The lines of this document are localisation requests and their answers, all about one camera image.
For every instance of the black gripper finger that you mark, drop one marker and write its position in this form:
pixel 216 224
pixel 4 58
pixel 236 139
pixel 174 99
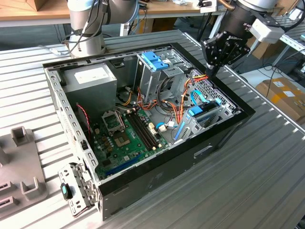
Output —
pixel 208 51
pixel 238 53

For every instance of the hard disk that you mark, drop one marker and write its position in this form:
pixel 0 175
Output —
pixel 196 111

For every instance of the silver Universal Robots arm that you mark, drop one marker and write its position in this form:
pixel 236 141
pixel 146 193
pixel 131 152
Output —
pixel 85 31

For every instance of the metal disk bay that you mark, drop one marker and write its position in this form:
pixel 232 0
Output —
pixel 190 126

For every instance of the black stand pole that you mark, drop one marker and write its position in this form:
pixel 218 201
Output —
pixel 203 28

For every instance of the cardboard box under desk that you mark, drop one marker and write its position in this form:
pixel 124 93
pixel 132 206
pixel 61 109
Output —
pixel 262 51

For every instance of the blue plastic drive latch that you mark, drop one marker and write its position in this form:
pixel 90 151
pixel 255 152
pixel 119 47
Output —
pixel 155 62

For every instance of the metal slat side table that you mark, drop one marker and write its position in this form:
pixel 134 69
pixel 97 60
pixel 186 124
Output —
pixel 295 44

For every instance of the wooden desk white legs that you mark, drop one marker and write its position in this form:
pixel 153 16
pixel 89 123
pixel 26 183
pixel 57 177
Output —
pixel 166 9

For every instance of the metal drive cage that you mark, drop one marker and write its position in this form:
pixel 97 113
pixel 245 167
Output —
pixel 152 81

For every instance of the cardboard box with labels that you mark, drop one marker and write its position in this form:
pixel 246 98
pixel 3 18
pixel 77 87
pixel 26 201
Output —
pixel 286 105

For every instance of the black RAM slot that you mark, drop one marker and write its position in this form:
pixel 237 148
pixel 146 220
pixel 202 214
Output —
pixel 141 132
pixel 138 133
pixel 147 129
pixel 144 131

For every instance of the green motherboard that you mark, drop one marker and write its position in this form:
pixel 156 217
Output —
pixel 133 148

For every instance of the grey power supply unit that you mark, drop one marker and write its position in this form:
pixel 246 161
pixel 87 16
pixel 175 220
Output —
pixel 90 95

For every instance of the open black PC case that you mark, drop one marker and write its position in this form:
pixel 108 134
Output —
pixel 166 171

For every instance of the blue expansion slot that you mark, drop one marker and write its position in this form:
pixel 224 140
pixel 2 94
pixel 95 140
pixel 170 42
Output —
pixel 124 164

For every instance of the brown box on desk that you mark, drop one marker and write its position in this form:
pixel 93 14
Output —
pixel 39 4

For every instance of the black teal latch clip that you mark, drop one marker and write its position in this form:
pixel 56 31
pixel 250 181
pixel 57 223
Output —
pixel 64 190

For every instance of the grey parts rack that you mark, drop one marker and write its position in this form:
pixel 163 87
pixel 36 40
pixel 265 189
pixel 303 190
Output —
pixel 21 164

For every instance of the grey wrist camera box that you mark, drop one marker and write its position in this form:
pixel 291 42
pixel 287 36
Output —
pixel 267 31

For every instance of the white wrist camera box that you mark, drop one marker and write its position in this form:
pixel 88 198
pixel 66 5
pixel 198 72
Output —
pixel 208 7

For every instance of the metal expansion slot bracket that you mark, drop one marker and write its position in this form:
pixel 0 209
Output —
pixel 76 205

